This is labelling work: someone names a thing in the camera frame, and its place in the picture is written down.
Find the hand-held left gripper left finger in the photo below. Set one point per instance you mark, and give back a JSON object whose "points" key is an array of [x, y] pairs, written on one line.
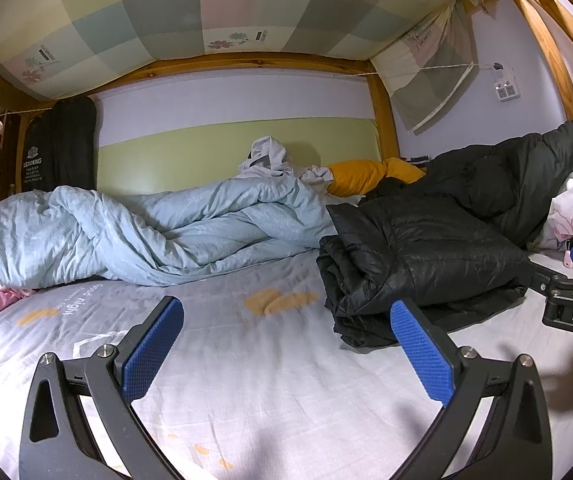
{"points": [[154, 345]]}

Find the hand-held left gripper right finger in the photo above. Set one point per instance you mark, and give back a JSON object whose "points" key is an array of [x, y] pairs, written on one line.
{"points": [[424, 355]]}

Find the black puffer jacket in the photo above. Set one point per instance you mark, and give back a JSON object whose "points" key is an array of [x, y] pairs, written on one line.
{"points": [[416, 265]]}

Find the small pink device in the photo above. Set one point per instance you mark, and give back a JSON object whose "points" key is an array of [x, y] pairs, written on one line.
{"points": [[567, 260]]}

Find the light blue duvet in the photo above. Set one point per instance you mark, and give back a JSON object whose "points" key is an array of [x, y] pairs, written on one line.
{"points": [[156, 230]]}

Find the dark green long coat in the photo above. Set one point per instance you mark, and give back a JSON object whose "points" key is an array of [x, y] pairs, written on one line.
{"points": [[506, 180]]}

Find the white printed bed sheet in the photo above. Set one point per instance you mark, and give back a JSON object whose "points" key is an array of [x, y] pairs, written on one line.
{"points": [[276, 375]]}

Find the yellow pillow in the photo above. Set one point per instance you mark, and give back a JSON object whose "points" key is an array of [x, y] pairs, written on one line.
{"points": [[361, 175]]}

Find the white crumpled garment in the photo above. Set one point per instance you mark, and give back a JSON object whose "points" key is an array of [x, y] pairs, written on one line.
{"points": [[269, 157]]}

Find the black hanging printed bag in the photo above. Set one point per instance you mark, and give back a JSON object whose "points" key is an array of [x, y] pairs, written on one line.
{"points": [[61, 145]]}

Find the pastel checkered curtain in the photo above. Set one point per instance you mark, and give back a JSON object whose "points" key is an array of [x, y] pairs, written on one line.
{"points": [[431, 70]]}

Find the pastel checkered canopy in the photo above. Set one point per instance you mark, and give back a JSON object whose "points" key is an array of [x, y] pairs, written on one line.
{"points": [[191, 10]]}

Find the white wall socket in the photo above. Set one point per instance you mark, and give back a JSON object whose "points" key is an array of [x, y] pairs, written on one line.
{"points": [[507, 86]]}

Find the wooden bed frame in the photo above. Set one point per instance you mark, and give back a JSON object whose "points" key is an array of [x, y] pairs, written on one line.
{"points": [[381, 110]]}

